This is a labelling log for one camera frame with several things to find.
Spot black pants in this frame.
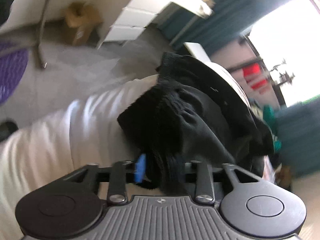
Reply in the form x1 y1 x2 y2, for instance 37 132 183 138
117 52 274 193

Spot green clothes pile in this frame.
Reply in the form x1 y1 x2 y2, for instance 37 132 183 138
263 105 282 153

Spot pastel tie-dye bed cover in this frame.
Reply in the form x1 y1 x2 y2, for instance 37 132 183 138
0 62 251 221

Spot teal curtain left of window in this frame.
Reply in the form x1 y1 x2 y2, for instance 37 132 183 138
276 97 320 178

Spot teal curtain of window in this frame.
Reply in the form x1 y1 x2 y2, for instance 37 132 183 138
159 0 290 55
276 97 320 178

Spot purple round mat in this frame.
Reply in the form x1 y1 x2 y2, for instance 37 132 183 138
0 48 29 105

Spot brown cardboard box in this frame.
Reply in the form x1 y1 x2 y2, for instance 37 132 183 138
63 2 103 46

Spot teal curtain right of window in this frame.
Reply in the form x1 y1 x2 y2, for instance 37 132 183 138
159 0 290 55

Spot white dressing table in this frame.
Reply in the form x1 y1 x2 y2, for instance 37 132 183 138
96 0 213 49

